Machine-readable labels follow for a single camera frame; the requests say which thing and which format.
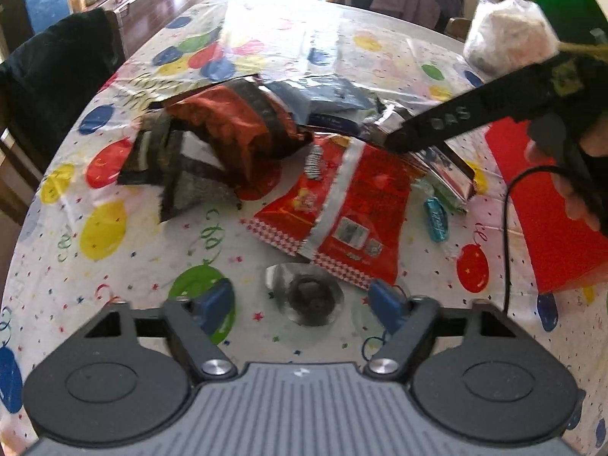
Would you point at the red snack bag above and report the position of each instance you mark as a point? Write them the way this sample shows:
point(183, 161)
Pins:
point(361, 204)

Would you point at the orange foil chip bag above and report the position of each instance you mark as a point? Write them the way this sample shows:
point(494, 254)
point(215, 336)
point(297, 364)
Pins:
point(232, 123)

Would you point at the navy snack packet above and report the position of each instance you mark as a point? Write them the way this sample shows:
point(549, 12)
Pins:
point(335, 124)

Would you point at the blue panel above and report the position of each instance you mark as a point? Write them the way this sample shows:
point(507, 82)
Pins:
point(47, 2)

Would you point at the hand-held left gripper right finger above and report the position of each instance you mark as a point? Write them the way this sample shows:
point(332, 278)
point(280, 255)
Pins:
point(385, 301)

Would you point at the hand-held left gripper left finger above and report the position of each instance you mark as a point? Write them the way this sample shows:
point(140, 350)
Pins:
point(216, 303)

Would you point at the balloon print tablecloth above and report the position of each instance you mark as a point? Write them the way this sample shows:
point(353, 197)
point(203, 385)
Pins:
point(142, 256)

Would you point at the silver foil snack packet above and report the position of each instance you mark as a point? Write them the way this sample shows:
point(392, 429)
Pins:
point(446, 166)

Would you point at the clear bag of white snacks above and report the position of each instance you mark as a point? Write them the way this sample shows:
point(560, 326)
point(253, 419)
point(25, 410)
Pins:
point(508, 33)

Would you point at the teal candy wrapper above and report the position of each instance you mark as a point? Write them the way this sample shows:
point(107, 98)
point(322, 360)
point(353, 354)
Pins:
point(437, 221)

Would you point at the black seaweed snack packet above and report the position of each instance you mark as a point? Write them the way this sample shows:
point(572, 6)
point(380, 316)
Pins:
point(194, 190)
point(147, 152)

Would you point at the black jacket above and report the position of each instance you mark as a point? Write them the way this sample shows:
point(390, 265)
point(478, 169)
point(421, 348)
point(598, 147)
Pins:
point(52, 85)

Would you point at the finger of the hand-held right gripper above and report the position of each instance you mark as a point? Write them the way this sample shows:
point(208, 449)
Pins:
point(456, 121)

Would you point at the person's right hand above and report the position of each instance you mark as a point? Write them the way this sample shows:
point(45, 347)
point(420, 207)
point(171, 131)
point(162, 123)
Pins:
point(577, 199)

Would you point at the green candy wrapper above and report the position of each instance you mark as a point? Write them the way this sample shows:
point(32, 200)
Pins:
point(446, 197)

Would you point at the light blue snack packet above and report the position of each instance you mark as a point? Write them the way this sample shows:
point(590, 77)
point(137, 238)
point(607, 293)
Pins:
point(327, 92)

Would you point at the red paper bag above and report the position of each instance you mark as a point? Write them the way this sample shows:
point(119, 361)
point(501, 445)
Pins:
point(546, 247)

